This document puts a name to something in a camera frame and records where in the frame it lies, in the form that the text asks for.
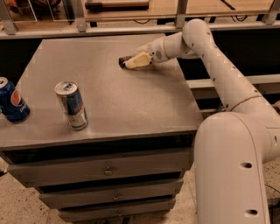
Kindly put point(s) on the grey drawer cabinet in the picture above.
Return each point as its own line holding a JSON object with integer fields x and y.
{"x": 151, "y": 108}

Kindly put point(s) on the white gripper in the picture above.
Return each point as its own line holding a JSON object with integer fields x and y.
{"x": 157, "y": 51}

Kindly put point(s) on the top grey drawer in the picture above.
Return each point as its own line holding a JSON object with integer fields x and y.
{"x": 110, "y": 166}

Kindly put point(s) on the red bull can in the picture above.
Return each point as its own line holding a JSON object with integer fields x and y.
{"x": 70, "y": 99}

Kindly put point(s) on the black rxbar chocolate wrapper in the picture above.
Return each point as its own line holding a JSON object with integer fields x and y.
{"x": 124, "y": 62}

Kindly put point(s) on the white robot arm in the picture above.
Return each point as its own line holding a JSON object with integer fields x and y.
{"x": 231, "y": 146}

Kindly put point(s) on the blue pepsi can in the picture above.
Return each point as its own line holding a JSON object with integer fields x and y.
{"x": 12, "y": 105}

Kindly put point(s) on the bottom grey drawer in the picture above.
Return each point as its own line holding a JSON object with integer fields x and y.
{"x": 118, "y": 210}

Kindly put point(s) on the middle grey drawer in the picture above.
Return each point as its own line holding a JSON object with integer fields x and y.
{"x": 112, "y": 193}

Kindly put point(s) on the metal railing frame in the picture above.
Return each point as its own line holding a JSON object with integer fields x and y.
{"x": 65, "y": 18}

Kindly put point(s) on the grey drawer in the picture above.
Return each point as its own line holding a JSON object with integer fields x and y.
{"x": 118, "y": 210}
{"x": 110, "y": 166}
{"x": 112, "y": 193}

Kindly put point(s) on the wooden shelf board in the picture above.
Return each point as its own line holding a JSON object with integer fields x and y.
{"x": 194, "y": 8}

